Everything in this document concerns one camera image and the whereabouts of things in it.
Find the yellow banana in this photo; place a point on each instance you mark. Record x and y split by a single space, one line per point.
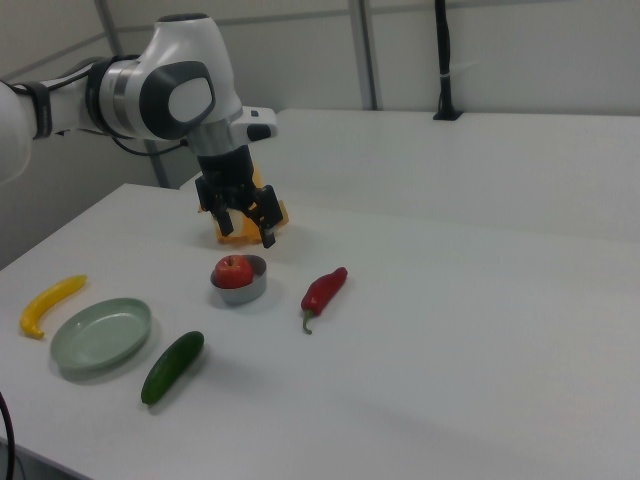
50 299

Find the pale green plastic plate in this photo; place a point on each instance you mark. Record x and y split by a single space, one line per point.
100 335

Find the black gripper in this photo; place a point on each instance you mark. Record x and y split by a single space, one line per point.
227 170

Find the orange plush toy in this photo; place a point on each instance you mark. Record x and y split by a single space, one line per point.
240 239

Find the red apple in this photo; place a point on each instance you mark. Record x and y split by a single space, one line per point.
232 272

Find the green cucumber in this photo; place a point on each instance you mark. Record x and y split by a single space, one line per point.
172 367

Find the black camera stand pole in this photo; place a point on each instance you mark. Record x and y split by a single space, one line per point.
443 50

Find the red chili pepper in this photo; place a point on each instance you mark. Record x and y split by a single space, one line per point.
320 297

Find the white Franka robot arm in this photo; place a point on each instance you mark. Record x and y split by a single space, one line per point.
190 60

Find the round metal bowl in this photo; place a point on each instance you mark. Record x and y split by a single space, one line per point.
245 296

